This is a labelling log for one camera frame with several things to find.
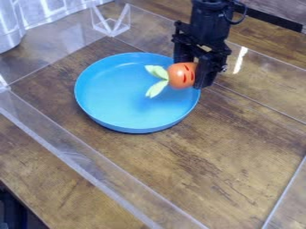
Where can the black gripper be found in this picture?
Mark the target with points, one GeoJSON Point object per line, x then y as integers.
{"type": "Point", "coordinates": [201, 39]}

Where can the orange toy carrot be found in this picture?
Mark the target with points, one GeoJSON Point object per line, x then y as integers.
{"type": "Point", "coordinates": [178, 76]}

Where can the blue round tray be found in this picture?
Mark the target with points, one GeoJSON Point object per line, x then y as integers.
{"type": "Point", "coordinates": [110, 91]}

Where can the dark bar at back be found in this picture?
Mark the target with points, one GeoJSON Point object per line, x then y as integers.
{"type": "Point", "coordinates": [286, 13]}

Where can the clear acrylic triangular stand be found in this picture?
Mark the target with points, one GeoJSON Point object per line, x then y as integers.
{"type": "Point", "coordinates": [111, 27]}

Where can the white patterned curtain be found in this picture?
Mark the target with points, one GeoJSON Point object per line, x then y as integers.
{"type": "Point", "coordinates": [22, 15]}

